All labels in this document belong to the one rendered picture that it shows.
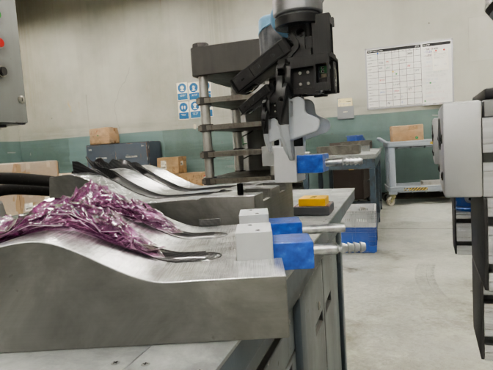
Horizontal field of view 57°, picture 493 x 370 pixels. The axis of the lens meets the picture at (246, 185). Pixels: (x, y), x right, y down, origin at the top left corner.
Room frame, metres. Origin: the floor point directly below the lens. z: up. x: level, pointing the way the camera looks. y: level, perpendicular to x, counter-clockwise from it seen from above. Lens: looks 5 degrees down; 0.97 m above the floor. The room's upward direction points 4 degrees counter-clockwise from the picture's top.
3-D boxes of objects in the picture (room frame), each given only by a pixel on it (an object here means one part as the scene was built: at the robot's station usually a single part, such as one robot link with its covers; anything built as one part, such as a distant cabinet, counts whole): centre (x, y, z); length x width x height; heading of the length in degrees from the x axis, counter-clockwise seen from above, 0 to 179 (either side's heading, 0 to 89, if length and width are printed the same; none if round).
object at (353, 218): (3.95, -0.81, 0.28); 0.61 x 0.41 x 0.15; 72
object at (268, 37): (1.26, -0.10, 1.25); 0.09 x 0.08 x 0.11; 64
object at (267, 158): (1.25, -0.12, 0.93); 0.13 x 0.05 x 0.05; 63
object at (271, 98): (1.26, -0.10, 1.09); 0.09 x 0.08 x 0.12; 63
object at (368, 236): (3.95, -0.81, 0.11); 0.61 x 0.41 x 0.22; 72
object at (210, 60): (5.49, -0.17, 1.03); 1.54 x 0.94 x 2.06; 162
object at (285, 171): (0.70, -0.11, 0.93); 0.13 x 0.05 x 0.05; 67
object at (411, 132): (6.34, -2.26, 0.94); 0.41 x 0.33 x 0.29; 79
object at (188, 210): (0.88, 0.19, 0.87); 0.50 x 0.26 x 0.14; 71
